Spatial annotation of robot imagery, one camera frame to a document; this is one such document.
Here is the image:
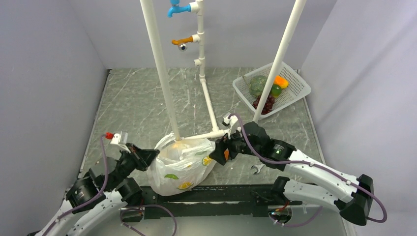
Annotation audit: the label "green fake lime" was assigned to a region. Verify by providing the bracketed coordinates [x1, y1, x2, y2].
[270, 84, 283, 98]

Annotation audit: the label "orange fake fruit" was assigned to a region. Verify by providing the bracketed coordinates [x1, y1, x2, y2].
[274, 75, 289, 89]

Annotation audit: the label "orange tap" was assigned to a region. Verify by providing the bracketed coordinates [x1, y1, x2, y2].
[172, 36, 194, 46]

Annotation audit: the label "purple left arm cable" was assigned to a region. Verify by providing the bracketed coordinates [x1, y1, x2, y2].
[42, 133, 178, 236]

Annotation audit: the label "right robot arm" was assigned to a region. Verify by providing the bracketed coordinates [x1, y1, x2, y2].
[209, 122, 374, 226]

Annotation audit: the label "purple fake grapes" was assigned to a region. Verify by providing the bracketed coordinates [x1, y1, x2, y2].
[252, 95, 275, 115]

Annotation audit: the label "green fake melon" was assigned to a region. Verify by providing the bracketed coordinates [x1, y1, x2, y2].
[248, 75, 268, 98]

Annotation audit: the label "white pvc pipe frame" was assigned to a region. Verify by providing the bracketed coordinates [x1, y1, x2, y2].
[140, 0, 307, 141]

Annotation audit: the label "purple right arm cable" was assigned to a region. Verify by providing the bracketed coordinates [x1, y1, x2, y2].
[228, 113, 388, 228]

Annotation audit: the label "white printed plastic bag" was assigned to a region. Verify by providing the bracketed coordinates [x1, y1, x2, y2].
[146, 133, 216, 196]

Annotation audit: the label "silver wrench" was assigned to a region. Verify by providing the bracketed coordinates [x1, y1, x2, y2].
[250, 164, 265, 175]

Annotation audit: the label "blue tap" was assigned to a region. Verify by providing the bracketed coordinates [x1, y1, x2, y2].
[167, 0, 191, 18]

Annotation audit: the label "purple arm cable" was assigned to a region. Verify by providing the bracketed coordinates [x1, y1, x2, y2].
[228, 113, 388, 228]
[42, 133, 178, 236]

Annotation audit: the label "silver metal ball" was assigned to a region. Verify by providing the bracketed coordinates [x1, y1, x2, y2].
[178, 43, 187, 52]

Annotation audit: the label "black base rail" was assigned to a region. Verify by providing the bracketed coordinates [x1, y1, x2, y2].
[126, 184, 301, 219]

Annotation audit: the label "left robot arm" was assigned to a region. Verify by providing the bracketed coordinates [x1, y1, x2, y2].
[31, 143, 160, 236]

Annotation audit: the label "white plastic basket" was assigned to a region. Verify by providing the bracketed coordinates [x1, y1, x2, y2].
[233, 63, 311, 119]

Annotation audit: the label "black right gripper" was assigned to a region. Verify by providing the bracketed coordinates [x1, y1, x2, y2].
[209, 122, 262, 165]

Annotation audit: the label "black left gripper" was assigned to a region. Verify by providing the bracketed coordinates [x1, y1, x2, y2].
[106, 142, 160, 190]

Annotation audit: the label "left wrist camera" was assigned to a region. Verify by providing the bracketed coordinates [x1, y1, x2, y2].
[105, 131, 129, 152]

